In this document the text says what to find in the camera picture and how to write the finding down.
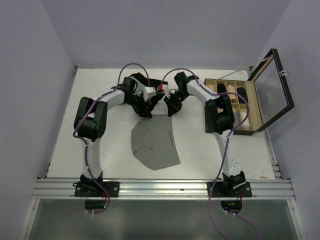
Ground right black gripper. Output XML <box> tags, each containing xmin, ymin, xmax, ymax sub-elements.
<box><xmin>164</xmin><ymin>89</ymin><xmax>190</xmax><ymax>116</ymax></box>

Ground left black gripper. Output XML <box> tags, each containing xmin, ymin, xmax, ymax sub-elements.
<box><xmin>125</xmin><ymin>92</ymin><xmax>152</xmax><ymax>118</ymax></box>

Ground grey underwear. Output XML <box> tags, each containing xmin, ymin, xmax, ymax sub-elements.
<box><xmin>130</xmin><ymin>114</ymin><xmax>181</xmax><ymax>171</ymax></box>

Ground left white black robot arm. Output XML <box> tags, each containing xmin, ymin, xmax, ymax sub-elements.
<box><xmin>72</xmin><ymin>77</ymin><xmax>157</xmax><ymax>197</ymax></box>

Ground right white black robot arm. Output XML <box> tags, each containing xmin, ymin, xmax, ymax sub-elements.
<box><xmin>164</xmin><ymin>72</ymin><xmax>246</xmax><ymax>197</ymax></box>

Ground black rolled underwear left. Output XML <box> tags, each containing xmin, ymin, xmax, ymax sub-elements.
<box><xmin>217</xmin><ymin>83</ymin><xmax>227</xmax><ymax>94</ymax></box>

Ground black rolled underwear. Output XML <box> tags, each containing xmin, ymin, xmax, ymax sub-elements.
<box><xmin>217</xmin><ymin>83</ymin><xmax>227</xmax><ymax>94</ymax></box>
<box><xmin>236</xmin><ymin>87</ymin><xmax>249</xmax><ymax>104</ymax></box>

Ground beige rolled underwear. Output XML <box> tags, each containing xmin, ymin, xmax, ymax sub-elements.
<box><xmin>227</xmin><ymin>84</ymin><xmax>237</xmax><ymax>103</ymax></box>

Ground black rolled underwear right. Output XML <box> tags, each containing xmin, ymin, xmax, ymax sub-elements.
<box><xmin>236</xmin><ymin>87</ymin><xmax>249</xmax><ymax>104</ymax></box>

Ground white rolled underwear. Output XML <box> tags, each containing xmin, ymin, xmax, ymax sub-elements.
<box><xmin>239</xmin><ymin>111</ymin><xmax>251</xmax><ymax>130</ymax></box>

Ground wooden compartment box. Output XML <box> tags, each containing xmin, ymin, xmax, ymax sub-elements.
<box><xmin>204</xmin><ymin>78</ymin><xmax>265</xmax><ymax>136</ymax></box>

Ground glass box lid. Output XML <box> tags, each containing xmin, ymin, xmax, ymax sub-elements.
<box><xmin>247</xmin><ymin>48</ymin><xmax>295</xmax><ymax>129</ymax></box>

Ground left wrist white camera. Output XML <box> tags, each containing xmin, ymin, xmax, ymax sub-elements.
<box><xmin>142</xmin><ymin>86</ymin><xmax>157</xmax><ymax>102</ymax></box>

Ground wrist white camera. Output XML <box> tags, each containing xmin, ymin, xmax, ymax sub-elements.
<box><xmin>156</xmin><ymin>84</ymin><xmax>171</xmax><ymax>98</ymax></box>
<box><xmin>142</xmin><ymin>86</ymin><xmax>157</xmax><ymax>102</ymax></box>

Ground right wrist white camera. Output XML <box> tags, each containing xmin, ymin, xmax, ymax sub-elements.
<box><xmin>156</xmin><ymin>84</ymin><xmax>171</xmax><ymax>98</ymax></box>

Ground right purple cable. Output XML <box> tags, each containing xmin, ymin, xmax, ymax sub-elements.
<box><xmin>159</xmin><ymin>67</ymin><xmax>258</xmax><ymax>240</ymax></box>

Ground purple cable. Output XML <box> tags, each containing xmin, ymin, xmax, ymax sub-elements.
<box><xmin>159</xmin><ymin>67</ymin><xmax>258</xmax><ymax>240</ymax></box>
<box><xmin>72</xmin><ymin>62</ymin><xmax>151</xmax><ymax>198</ymax></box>

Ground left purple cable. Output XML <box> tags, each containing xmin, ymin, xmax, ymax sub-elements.
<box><xmin>72</xmin><ymin>62</ymin><xmax>151</xmax><ymax>198</ymax></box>

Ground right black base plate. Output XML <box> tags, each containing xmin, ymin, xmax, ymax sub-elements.
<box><xmin>206</xmin><ymin>181</ymin><xmax>253</xmax><ymax>198</ymax></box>

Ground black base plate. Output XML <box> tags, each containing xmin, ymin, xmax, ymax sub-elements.
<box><xmin>72</xmin><ymin>181</ymin><xmax>120</xmax><ymax>198</ymax></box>
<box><xmin>206</xmin><ymin>181</ymin><xmax>253</xmax><ymax>198</ymax></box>

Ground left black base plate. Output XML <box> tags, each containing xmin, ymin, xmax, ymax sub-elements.
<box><xmin>72</xmin><ymin>181</ymin><xmax>120</xmax><ymax>198</ymax></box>

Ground aluminium mounting rail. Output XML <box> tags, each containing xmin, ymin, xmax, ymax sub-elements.
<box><xmin>32</xmin><ymin>178</ymin><xmax>296</xmax><ymax>200</ymax></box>

